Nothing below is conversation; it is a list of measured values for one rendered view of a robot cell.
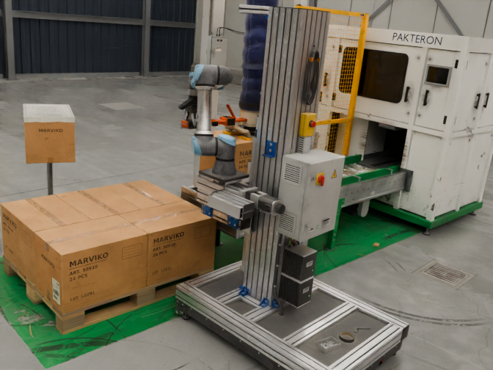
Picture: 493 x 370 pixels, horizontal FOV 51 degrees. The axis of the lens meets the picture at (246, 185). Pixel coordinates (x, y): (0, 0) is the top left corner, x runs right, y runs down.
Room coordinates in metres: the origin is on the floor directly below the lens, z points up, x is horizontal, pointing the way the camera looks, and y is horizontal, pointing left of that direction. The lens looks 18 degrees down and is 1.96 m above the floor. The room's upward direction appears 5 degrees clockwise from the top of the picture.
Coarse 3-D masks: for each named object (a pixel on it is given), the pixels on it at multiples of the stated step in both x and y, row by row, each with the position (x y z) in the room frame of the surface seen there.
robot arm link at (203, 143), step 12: (204, 72) 3.08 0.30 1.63; (216, 72) 3.10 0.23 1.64; (204, 84) 3.07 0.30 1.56; (216, 84) 3.14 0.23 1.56; (204, 96) 3.07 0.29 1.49; (204, 108) 3.05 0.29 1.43; (204, 120) 3.04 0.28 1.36; (204, 132) 3.01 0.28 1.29; (192, 144) 3.03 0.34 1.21; (204, 144) 2.99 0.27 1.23
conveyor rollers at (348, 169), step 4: (348, 164) 5.42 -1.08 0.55; (352, 164) 5.48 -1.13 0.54; (356, 164) 5.46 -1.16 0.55; (344, 168) 5.25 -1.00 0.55; (348, 168) 5.30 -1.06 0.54; (352, 168) 5.28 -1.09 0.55; (356, 168) 5.34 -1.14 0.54; (360, 168) 5.31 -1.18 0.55; (364, 168) 5.37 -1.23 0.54; (368, 168) 5.35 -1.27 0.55; (344, 172) 5.12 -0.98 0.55; (348, 172) 5.18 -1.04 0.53; (352, 172) 5.16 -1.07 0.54; (356, 172) 5.22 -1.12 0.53; (360, 172) 5.19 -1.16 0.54; (344, 176) 5.00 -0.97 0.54
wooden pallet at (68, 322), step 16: (16, 272) 3.27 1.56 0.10; (192, 272) 3.44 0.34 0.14; (32, 288) 3.07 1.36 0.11; (144, 288) 3.15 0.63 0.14; (48, 304) 2.89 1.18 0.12; (96, 304) 2.90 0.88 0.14; (128, 304) 3.13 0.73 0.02; (144, 304) 3.15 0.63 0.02; (64, 320) 2.75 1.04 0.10; (80, 320) 2.83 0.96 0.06; (96, 320) 2.90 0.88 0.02
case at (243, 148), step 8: (216, 136) 3.85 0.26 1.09; (232, 136) 3.90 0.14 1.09; (240, 144) 3.69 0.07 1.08; (248, 144) 3.74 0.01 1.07; (240, 152) 3.69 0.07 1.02; (248, 152) 3.75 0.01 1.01; (200, 160) 3.93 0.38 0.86; (208, 160) 3.86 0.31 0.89; (240, 160) 3.70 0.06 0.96; (248, 160) 3.75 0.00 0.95; (200, 168) 3.93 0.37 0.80; (208, 168) 3.86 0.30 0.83; (240, 168) 3.70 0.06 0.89
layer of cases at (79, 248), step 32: (96, 192) 3.86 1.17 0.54; (128, 192) 3.93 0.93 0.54; (160, 192) 3.99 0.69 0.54; (32, 224) 3.15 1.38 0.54; (64, 224) 3.19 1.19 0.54; (96, 224) 3.24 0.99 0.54; (128, 224) 3.29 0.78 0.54; (160, 224) 3.34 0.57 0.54; (192, 224) 3.43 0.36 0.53; (32, 256) 3.06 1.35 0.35; (64, 256) 2.76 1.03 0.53; (96, 256) 2.91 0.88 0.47; (128, 256) 3.07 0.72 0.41; (160, 256) 3.24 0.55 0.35; (192, 256) 3.44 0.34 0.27; (64, 288) 2.76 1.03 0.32; (96, 288) 2.91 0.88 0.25; (128, 288) 3.07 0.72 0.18
